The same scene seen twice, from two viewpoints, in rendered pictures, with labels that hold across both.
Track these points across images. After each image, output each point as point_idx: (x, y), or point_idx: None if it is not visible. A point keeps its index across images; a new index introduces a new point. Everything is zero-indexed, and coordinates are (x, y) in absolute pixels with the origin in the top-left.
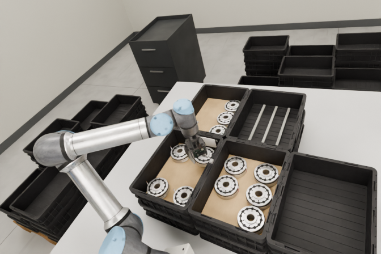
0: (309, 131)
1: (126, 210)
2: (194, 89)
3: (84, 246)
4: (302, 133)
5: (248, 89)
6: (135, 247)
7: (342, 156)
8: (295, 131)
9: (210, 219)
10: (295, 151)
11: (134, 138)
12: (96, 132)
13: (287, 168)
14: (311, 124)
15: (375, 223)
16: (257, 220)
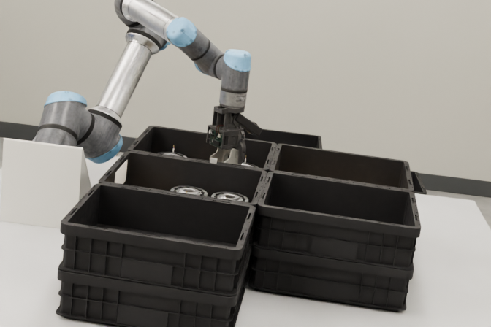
0: (389, 318)
1: (114, 116)
2: (456, 216)
3: (88, 166)
4: (374, 306)
5: (407, 190)
6: (66, 112)
7: None
8: (302, 211)
9: (118, 160)
10: (291, 258)
11: (158, 28)
12: (150, 3)
13: (218, 200)
14: (413, 322)
15: (139, 234)
16: None
